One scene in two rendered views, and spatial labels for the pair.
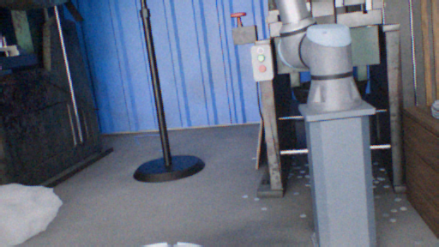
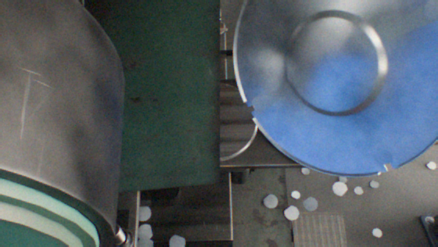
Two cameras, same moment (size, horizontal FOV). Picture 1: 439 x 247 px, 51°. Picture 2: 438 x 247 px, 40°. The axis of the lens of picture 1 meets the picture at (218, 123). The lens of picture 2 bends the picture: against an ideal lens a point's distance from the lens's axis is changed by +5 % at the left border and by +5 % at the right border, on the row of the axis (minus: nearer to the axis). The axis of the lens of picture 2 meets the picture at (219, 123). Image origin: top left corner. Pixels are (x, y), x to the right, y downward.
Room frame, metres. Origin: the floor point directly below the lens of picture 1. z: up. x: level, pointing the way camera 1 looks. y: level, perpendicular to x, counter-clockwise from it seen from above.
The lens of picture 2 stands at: (2.01, -0.14, 1.51)
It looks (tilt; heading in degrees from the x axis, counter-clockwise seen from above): 64 degrees down; 254
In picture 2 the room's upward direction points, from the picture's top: straight up
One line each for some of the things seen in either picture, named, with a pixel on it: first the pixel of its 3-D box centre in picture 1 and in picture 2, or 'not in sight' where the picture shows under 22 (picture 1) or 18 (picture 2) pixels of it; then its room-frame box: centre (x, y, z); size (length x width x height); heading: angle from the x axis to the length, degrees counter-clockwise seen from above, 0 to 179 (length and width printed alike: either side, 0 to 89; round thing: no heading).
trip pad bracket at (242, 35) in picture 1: (247, 47); not in sight; (1.90, -0.15, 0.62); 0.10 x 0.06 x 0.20; 76
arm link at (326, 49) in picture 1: (327, 48); not in sight; (1.31, -0.33, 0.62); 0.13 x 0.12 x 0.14; 20
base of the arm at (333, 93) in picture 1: (333, 89); not in sight; (1.30, -0.34, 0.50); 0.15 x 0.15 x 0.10
